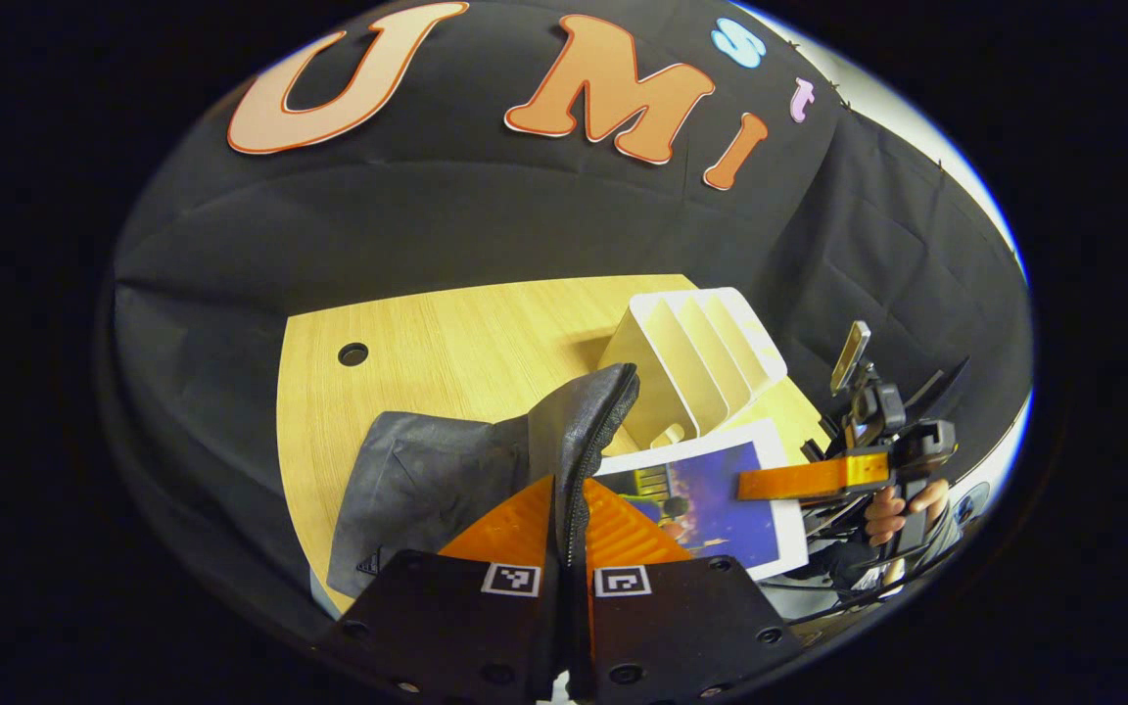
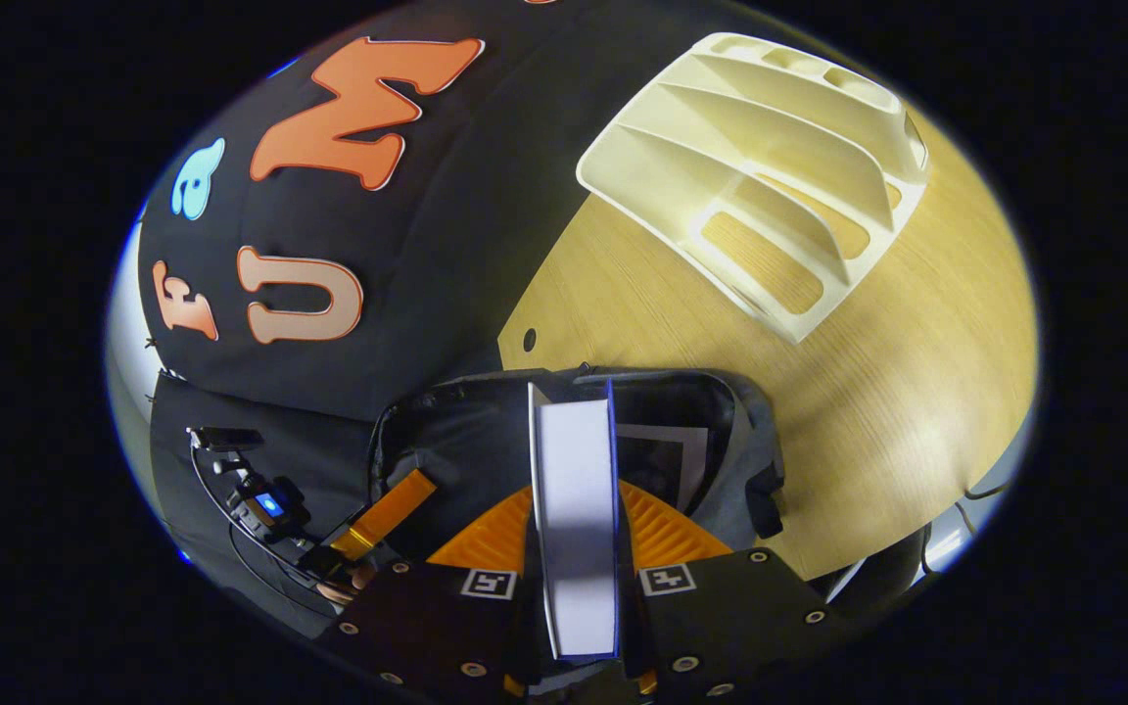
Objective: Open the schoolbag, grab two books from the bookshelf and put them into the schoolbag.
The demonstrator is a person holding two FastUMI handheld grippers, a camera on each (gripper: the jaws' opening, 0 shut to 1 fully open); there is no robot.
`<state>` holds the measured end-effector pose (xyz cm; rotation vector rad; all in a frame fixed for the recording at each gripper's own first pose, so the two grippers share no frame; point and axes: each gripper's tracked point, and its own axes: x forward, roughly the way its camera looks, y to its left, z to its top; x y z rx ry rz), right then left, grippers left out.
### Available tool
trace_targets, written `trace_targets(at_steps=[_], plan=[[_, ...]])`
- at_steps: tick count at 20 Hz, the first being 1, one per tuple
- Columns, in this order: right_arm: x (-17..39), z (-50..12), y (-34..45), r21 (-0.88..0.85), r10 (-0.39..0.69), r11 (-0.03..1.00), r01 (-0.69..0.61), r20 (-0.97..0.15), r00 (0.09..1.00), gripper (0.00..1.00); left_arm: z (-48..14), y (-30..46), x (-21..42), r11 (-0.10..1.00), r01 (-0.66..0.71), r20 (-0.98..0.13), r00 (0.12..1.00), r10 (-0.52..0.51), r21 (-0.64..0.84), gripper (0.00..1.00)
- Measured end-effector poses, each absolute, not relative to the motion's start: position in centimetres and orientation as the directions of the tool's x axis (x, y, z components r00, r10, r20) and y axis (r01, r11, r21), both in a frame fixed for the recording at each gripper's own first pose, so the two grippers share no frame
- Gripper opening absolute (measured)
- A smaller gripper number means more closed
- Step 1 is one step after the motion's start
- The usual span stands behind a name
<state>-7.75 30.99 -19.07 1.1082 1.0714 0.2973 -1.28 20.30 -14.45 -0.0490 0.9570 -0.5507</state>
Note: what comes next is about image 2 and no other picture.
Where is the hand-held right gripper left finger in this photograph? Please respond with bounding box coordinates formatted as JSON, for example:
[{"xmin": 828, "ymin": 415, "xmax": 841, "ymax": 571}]
[{"xmin": 312, "ymin": 485, "xmax": 543, "ymax": 701}]

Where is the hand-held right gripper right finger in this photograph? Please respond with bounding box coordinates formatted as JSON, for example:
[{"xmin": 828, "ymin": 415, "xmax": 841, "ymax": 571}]
[{"xmin": 618, "ymin": 480, "xmax": 837, "ymax": 701}]

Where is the grey schoolbag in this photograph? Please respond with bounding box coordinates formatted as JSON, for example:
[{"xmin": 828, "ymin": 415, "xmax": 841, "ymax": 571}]
[{"xmin": 368, "ymin": 366, "xmax": 786, "ymax": 581}]

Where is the white portrait cover book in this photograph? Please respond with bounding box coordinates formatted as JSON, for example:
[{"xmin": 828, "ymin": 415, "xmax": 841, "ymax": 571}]
[{"xmin": 616, "ymin": 422, "xmax": 713, "ymax": 516}]

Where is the blue cover book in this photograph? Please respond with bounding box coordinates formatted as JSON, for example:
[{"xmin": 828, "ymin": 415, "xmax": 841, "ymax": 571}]
[{"xmin": 527, "ymin": 379, "xmax": 622, "ymax": 664}]

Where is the white bookshelf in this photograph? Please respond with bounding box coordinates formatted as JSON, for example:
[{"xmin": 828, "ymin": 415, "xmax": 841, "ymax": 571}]
[{"xmin": 575, "ymin": 31, "xmax": 931, "ymax": 345}]

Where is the black backdrop cloth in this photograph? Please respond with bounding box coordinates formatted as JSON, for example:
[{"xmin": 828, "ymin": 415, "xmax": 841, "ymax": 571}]
[{"xmin": 138, "ymin": 0, "xmax": 722, "ymax": 642}]

